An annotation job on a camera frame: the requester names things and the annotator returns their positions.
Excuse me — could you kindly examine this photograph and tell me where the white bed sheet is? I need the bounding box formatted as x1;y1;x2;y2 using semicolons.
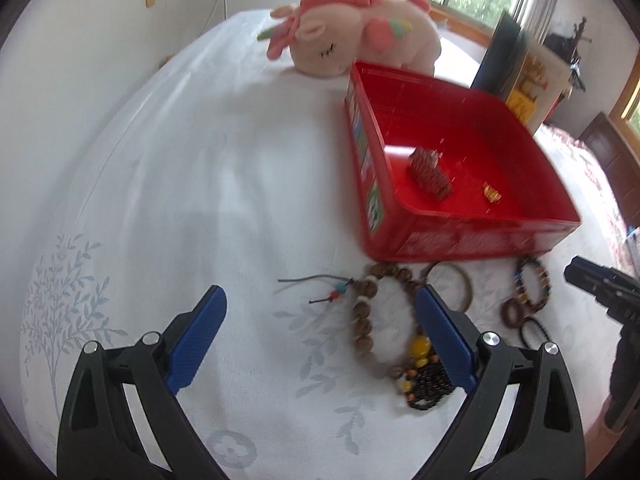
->
21;11;620;479

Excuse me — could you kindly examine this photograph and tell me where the open standing book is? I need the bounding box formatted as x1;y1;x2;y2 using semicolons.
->
471;12;570;134

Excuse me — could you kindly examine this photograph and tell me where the red patterned hair clip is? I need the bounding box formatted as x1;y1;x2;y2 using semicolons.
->
408;148;451;198

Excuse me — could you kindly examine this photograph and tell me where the thin dark bangle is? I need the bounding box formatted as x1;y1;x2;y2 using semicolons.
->
421;261;473;312

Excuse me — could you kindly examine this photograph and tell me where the small gold charm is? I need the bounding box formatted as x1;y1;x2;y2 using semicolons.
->
483;182;502;204

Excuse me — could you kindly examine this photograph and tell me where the red tin box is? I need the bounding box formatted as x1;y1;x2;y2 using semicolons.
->
345;61;580;262

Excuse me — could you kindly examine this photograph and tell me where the reddish brown ring disc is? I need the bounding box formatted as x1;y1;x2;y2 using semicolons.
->
500;298;526;330

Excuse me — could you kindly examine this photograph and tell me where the black bead yellow pendant necklace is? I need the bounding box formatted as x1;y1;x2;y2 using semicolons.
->
399;335;459;412

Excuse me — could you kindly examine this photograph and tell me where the coat rack with clothes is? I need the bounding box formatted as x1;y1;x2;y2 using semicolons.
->
544;18;591;92

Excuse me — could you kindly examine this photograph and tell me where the pink unicorn plush toy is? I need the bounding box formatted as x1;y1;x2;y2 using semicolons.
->
257;0;442;78

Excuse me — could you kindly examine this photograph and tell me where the pink floral bedspread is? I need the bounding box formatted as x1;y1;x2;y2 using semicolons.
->
534;126;637;276

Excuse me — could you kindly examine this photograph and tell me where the dark wooden headboard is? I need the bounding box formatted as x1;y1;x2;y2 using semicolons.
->
579;113;640;228

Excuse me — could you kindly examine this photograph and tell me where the multicolour bead bracelet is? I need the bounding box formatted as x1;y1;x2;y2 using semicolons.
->
513;254;552;311

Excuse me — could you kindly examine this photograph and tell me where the black braided cord loop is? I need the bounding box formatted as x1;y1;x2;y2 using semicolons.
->
516;314;551;350

